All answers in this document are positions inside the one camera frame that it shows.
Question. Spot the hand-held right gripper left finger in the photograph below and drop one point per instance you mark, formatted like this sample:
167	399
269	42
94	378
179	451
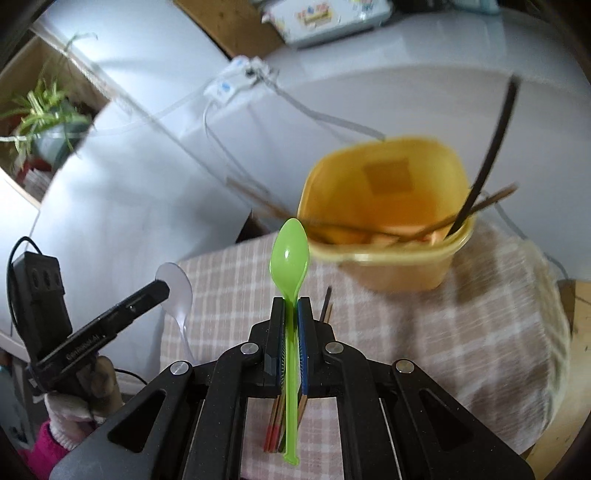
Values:
280	350

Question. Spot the person's left hand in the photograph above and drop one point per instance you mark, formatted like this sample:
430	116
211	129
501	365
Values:
99	392

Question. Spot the yellow plastic container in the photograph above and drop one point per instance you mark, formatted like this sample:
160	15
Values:
401	272

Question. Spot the green plastic spoon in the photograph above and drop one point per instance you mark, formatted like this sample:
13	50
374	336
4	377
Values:
288	254

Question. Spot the wooden wall shelf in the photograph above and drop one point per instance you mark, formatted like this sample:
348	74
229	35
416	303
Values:
27	60

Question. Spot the white power strip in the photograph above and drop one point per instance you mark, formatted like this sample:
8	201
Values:
226	85

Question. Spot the cream ribbed towel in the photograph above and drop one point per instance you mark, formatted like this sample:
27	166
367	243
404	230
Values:
549	314

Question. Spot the red flowerpot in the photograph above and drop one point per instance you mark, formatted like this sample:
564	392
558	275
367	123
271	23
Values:
32	166

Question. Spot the pine wood board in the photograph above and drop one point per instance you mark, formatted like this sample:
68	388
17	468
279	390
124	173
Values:
240	37

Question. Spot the pink checked cloth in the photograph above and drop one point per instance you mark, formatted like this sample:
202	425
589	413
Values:
415	346

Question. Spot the white floral electric cooker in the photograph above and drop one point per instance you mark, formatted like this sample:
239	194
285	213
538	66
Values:
323	18

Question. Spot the potted spider plant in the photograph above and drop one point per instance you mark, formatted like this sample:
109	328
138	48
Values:
51	143

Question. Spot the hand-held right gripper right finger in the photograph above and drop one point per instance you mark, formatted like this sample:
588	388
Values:
304	350

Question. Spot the clear plastic spoon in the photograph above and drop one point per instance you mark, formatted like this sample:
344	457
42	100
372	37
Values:
178	286

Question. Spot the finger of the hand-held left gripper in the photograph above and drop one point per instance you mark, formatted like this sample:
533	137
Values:
143	300

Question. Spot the person's left forearm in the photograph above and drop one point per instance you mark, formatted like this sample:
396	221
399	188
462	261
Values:
44	454

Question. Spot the bundle of wooden chopsticks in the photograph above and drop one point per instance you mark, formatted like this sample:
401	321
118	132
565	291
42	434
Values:
271	436

